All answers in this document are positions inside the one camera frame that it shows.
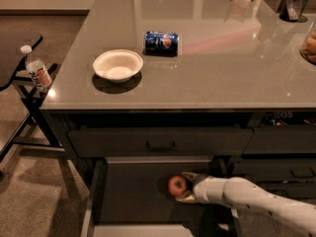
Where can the right bottom drawer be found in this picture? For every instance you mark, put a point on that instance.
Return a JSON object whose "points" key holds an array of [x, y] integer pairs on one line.
{"points": [[291, 190]]}

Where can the closed top drawer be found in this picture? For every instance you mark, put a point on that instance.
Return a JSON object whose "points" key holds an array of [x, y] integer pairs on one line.
{"points": [[159, 141]]}

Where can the clear water bottle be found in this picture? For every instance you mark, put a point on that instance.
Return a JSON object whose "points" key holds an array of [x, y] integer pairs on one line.
{"points": [[36, 69]]}

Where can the red apple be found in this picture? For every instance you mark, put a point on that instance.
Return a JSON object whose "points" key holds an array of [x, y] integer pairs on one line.
{"points": [[177, 185]]}

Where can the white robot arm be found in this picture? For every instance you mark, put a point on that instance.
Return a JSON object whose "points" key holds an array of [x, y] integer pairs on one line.
{"points": [[240, 193]]}

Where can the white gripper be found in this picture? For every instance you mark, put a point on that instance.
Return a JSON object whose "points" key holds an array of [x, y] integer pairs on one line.
{"points": [[199, 190]]}

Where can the dark glass container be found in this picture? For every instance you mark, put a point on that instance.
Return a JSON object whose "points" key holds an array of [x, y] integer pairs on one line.
{"points": [[291, 10]]}

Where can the blue Pepsi can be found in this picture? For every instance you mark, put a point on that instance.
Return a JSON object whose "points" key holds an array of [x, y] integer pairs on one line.
{"points": [[159, 43]]}

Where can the right top drawer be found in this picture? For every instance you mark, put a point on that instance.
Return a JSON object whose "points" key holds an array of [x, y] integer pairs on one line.
{"points": [[283, 139]]}

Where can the right middle drawer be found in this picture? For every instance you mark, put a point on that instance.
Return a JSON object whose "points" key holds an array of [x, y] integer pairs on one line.
{"points": [[275, 170]]}

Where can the dark chair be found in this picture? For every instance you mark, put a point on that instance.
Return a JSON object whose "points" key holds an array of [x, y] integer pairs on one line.
{"points": [[33, 130]]}

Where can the glass jar with snacks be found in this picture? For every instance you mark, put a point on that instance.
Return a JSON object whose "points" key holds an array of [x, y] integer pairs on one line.
{"points": [[308, 47]]}

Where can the white paper bowl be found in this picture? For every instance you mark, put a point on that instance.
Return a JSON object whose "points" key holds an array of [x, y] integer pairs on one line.
{"points": [[118, 65]]}

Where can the open middle drawer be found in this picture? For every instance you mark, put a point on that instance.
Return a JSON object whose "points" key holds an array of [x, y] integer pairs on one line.
{"points": [[131, 199]]}

